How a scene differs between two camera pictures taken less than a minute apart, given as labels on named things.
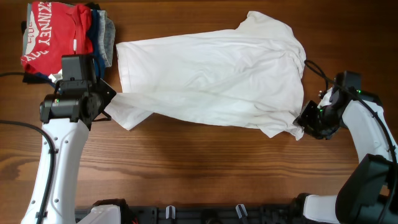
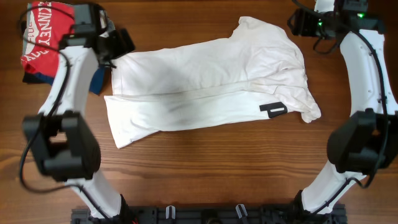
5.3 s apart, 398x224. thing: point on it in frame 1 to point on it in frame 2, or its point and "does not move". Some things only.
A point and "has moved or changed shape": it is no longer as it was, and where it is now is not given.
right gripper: [303, 119] to [301, 18]
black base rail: [199, 214] does not move
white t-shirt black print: [250, 76] has moved or changed shape
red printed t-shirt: [57, 30] does not move
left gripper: [109, 92] to [117, 38]
